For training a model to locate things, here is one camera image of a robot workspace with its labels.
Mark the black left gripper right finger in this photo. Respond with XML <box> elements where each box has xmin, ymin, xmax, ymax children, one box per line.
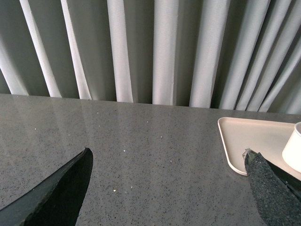
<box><xmin>242</xmin><ymin>148</ymin><xmax>301</xmax><ymax>226</ymax></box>

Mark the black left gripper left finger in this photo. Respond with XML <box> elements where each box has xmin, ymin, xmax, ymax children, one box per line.
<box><xmin>0</xmin><ymin>148</ymin><xmax>93</xmax><ymax>226</ymax></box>

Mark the white smiley mug black handle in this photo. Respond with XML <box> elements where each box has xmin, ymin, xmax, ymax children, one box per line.
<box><xmin>282</xmin><ymin>122</ymin><xmax>301</xmax><ymax>172</ymax></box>

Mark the beige rectangular plastic tray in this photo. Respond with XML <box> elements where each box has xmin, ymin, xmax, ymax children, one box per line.
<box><xmin>218</xmin><ymin>117</ymin><xmax>301</xmax><ymax>180</ymax></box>

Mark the white pleated curtain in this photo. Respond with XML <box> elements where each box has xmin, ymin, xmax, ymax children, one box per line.
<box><xmin>0</xmin><ymin>0</ymin><xmax>301</xmax><ymax>114</ymax></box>

